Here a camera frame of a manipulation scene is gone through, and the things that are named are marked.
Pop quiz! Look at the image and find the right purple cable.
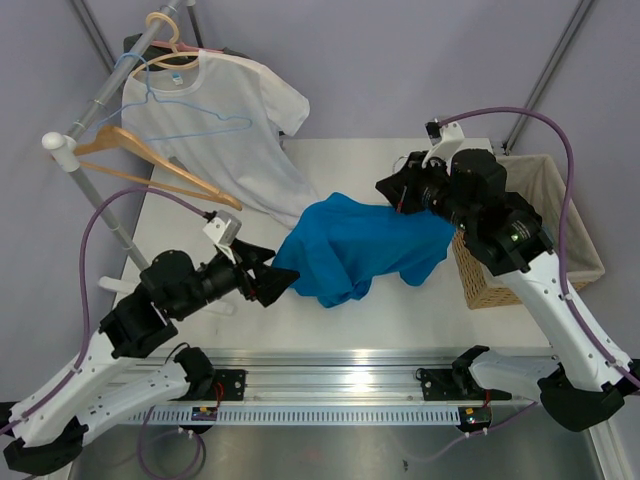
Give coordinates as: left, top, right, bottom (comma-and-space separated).
439, 106, 640, 391

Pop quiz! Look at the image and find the white slotted cable duct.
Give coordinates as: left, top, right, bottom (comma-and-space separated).
125, 405, 461, 426

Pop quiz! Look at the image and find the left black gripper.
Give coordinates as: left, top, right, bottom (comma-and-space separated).
173, 238, 300, 320

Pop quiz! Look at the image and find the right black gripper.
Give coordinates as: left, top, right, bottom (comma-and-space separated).
377, 151, 476, 234

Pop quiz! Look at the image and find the white t shirt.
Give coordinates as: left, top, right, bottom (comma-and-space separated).
121, 50, 319, 228

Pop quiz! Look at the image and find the brown wooden hanger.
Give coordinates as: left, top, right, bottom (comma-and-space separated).
49, 124, 244, 212

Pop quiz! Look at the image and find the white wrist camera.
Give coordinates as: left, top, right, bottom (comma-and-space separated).
203, 210, 242, 264
422, 119, 466, 169

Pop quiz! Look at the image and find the metal clothes rack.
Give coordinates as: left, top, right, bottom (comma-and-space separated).
42, 1, 240, 295

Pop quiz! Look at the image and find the pink hanger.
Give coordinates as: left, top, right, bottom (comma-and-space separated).
151, 40, 201, 52

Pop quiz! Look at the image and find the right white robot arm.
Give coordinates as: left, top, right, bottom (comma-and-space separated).
375, 149, 639, 432

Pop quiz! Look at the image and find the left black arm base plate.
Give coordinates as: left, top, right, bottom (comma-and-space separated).
177, 369, 248, 402

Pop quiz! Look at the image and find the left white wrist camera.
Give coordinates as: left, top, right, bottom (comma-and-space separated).
203, 210, 242, 264

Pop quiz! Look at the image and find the aluminium mounting rail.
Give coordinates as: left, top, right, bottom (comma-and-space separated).
206, 349, 483, 405

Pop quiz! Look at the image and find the bright blue t shirt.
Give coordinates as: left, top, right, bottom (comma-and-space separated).
272, 193, 454, 309

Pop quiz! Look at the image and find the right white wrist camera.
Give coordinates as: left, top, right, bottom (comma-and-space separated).
422, 119, 466, 169

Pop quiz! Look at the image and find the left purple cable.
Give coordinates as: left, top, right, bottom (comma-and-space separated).
0, 187, 216, 436

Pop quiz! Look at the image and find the wicker laundry basket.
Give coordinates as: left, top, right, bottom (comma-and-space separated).
452, 154, 605, 310

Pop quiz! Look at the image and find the purple cable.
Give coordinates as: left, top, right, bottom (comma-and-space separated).
0, 187, 216, 436
439, 106, 640, 391

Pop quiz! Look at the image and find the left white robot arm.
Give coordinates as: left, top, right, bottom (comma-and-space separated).
1, 240, 299, 476

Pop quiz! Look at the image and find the dark grey t shirt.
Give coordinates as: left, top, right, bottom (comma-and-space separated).
123, 33, 249, 60

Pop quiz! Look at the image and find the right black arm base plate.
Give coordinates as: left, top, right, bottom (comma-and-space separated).
415, 368, 513, 402

